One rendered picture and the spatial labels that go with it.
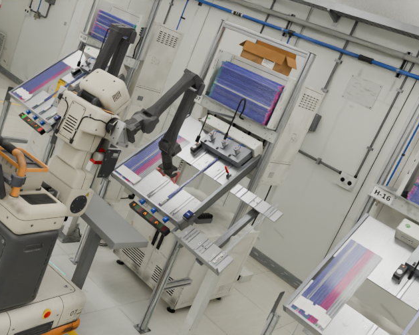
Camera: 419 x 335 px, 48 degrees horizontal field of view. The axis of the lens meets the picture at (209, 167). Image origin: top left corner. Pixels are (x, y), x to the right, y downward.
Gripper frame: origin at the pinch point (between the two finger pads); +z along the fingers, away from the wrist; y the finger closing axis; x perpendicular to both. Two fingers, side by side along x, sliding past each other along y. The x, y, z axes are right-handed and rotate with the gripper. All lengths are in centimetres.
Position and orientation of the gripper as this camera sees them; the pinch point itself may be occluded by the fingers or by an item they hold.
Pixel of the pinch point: (169, 178)
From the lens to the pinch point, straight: 277.6
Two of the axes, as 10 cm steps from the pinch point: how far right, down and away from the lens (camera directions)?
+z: 0.4, 7.7, 6.4
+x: -7.1, 4.7, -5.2
